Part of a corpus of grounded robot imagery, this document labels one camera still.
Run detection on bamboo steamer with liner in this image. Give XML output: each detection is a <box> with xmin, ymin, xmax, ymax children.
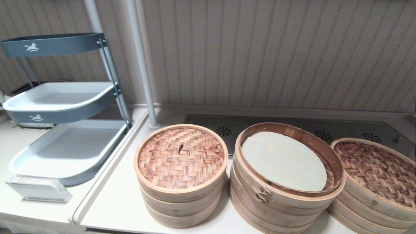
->
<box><xmin>234</xmin><ymin>122</ymin><xmax>346</xmax><ymax>218</ymax></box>

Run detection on right bamboo steamer stack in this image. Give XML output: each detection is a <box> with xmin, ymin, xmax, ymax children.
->
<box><xmin>333</xmin><ymin>197</ymin><xmax>416</xmax><ymax>230</ymax></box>

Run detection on grey-blue rack tray horse logo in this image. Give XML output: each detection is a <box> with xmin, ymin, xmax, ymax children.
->
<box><xmin>3</xmin><ymin>81</ymin><xmax>118</xmax><ymax>124</ymax></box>
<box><xmin>0</xmin><ymin>32</ymin><xmax>106</xmax><ymax>58</ymax></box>

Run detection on large bamboo steamer basket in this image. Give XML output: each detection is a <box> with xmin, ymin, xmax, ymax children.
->
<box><xmin>326</xmin><ymin>205</ymin><xmax>416</xmax><ymax>234</ymax></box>
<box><xmin>229</xmin><ymin>182</ymin><xmax>329</xmax><ymax>234</ymax></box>

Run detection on white steamer liner sheet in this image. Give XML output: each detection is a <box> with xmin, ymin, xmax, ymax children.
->
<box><xmin>241</xmin><ymin>131</ymin><xmax>328</xmax><ymax>192</ymax></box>

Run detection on steel drain plate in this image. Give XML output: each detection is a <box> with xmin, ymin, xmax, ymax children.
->
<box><xmin>184</xmin><ymin>114</ymin><xmax>416</xmax><ymax>156</ymax></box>

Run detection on white support pole with flange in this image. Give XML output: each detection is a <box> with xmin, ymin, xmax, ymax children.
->
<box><xmin>126</xmin><ymin>0</ymin><xmax>160</xmax><ymax>129</ymax></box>

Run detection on large woven bamboo steamer lid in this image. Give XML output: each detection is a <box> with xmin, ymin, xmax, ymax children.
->
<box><xmin>330</xmin><ymin>137</ymin><xmax>416</xmax><ymax>222</ymax></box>

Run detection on small bamboo steamer basket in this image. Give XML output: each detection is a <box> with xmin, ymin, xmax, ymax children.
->
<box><xmin>138</xmin><ymin>177</ymin><xmax>226</xmax><ymax>218</ymax></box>
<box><xmin>143</xmin><ymin>195</ymin><xmax>224</xmax><ymax>229</ymax></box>

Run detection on clear acrylic warning sign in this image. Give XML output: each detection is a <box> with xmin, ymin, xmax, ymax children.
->
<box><xmin>6</xmin><ymin>176</ymin><xmax>73</xmax><ymax>204</ymax></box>

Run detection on grey-blue white-lined rack tray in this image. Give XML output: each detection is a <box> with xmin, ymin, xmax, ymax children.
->
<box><xmin>9</xmin><ymin>119</ymin><xmax>130</xmax><ymax>187</ymax></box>

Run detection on grey-blue metal rack frame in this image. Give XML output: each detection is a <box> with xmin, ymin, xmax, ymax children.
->
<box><xmin>16</xmin><ymin>38</ymin><xmax>133</xmax><ymax>130</ymax></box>

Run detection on small woven bamboo steamer lid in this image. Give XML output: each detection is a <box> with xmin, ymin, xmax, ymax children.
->
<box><xmin>134</xmin><ymin>124</ymin><xmax>228</xmax><ymax>203</ymax></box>

